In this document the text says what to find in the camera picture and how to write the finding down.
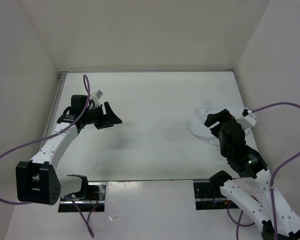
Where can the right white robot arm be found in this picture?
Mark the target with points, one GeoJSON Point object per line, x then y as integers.
{"type": "Point", "coordinates": [263, 203]}

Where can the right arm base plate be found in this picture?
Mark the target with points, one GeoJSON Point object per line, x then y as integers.
{"type": "Point", "coordinates": [207, 199]}

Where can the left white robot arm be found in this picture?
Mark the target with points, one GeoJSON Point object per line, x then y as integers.
{"type": "Point", "coordinates": [36, 179]}

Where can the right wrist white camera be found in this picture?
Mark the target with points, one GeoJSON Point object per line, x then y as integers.
{"type": "Point", "coordinates": [247, 120]}

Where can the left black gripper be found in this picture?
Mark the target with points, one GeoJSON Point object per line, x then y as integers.
{"type": "Point", "coordinates": [111, 117]}

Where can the wrist white camera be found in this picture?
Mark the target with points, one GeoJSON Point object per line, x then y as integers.
{"type": "Point", "coordinates": [247, 120]}
{"type": "Point", "coordinates": [94, 99]}

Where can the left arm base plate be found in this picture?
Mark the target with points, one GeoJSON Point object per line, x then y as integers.
{"type": "Point", "coordinates": [92, 199]}

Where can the white skirt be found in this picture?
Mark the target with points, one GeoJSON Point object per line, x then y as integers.
{"type": "Point", "coordinates": [195, 123]}

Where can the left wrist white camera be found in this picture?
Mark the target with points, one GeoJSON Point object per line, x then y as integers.
{"type": "Point", "coordinates": [94, 99]}

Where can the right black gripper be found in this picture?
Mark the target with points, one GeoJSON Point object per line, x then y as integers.
{"type": "Point", "coordinates": [211, 118]}

